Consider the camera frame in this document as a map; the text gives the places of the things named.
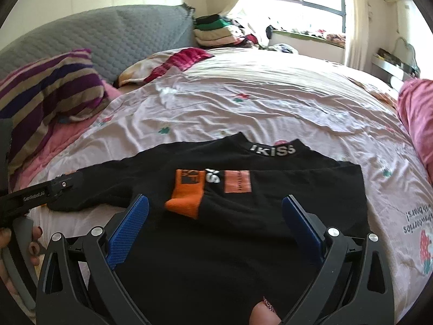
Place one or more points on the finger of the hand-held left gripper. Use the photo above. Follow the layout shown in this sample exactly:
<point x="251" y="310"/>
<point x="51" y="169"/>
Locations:
<point x="64" y="184"/>

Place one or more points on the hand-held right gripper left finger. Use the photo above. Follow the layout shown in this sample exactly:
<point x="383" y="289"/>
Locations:
<point x="130" y="230"/>

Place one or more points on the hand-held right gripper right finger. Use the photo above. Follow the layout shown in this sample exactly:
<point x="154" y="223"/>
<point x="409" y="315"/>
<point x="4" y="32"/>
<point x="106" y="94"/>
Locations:
<point x="302" y="226"/>

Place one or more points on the black shirt with orange patches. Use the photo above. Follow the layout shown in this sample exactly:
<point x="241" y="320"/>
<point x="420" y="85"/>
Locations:
<point x="220" y="260"/>

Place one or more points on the pile of loose clothes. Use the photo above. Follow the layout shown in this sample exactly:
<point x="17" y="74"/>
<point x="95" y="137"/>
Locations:
<point x="264" y="42"/>

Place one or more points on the stack of folded clothes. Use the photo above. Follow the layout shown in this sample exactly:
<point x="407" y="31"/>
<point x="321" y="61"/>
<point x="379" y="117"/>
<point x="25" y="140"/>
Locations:
<point x="216" y="32"/>

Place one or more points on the person's left hand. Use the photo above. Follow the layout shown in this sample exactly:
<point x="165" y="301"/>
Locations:
<point x="35" y="234"/>

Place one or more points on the person's right hand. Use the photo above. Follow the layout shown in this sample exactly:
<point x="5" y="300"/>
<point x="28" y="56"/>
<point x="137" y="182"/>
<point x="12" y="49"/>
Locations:
<point x="264" y="313"/>

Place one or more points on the purple striped pillow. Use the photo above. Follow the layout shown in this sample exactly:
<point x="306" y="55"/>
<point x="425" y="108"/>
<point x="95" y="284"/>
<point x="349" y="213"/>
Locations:
<point x="50" y="88"/>

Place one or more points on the pink printed quilt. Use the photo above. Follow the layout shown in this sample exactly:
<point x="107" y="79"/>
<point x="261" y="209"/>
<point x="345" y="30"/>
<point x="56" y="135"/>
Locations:
<point x="253" y="108"/>

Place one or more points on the cream pillow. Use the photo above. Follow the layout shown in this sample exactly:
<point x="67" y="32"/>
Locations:
<point x="142" y="69"/>

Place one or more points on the pink cloth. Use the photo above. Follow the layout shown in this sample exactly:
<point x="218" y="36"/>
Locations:
<point x="417" y="118"/>

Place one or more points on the grey quilted headboard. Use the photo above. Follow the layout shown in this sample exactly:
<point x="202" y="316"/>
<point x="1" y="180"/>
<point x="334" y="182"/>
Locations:
<point x="135" y="37"/>

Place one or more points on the red cloth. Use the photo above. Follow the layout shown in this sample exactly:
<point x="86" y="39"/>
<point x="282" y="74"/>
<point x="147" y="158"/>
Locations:
<point x="182" y="57"/>

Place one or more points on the white shelf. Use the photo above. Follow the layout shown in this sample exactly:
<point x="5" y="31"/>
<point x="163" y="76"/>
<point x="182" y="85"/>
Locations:
<point x="389" y="67"/>

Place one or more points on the scalloped mirror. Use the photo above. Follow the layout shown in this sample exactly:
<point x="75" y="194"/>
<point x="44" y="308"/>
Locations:
<point x="404" y="49"/>

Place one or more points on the cream curtain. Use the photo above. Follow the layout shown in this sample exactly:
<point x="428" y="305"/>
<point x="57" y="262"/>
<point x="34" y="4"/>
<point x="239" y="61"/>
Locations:
<point x="357" y="23"/>

